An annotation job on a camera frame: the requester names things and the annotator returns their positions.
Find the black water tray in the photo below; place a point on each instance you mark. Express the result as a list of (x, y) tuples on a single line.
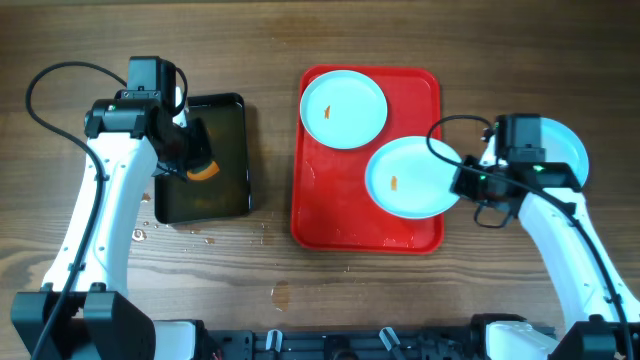
[(227, 193)]

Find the white plate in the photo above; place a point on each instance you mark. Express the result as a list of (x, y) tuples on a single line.
[(343, 109), (561, 144), (411, 177)]

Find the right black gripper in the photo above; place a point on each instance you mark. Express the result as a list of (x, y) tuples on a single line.
[(461, 184)]

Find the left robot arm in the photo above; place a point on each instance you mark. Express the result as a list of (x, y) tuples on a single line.
[(81, 310)]

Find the white plate top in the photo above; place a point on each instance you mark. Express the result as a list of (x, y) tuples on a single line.
[(343, 109)]

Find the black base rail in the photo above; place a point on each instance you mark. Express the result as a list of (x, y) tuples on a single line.
[(350, 344)]

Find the red plastic tray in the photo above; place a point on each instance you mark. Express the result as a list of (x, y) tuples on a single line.
[(331, 208)]

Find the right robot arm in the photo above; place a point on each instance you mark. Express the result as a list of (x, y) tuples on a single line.
[(601, 314)]

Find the white plate bottom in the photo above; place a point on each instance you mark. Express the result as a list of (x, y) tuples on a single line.
[(561, 144)]

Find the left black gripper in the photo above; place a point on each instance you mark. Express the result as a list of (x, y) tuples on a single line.
[(203, 149)]

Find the orange sponge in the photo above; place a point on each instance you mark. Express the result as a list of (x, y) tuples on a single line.
[(203, 173)]

